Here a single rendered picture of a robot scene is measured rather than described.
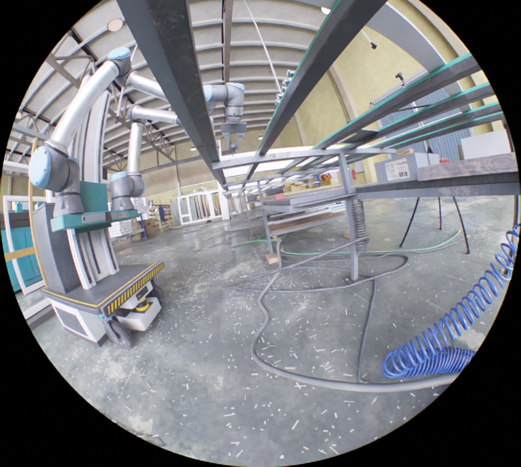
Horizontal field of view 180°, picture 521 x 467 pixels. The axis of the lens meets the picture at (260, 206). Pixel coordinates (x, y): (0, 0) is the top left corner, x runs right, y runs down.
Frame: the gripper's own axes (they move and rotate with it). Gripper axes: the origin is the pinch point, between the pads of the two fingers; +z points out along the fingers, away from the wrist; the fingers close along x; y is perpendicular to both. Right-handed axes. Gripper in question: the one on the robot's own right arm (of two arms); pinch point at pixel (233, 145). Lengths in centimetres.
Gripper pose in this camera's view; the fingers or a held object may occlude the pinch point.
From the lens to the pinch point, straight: 92.0
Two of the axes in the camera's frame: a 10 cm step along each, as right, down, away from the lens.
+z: -0.8, 7.9, 6.1
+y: -1.6, -6.1, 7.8
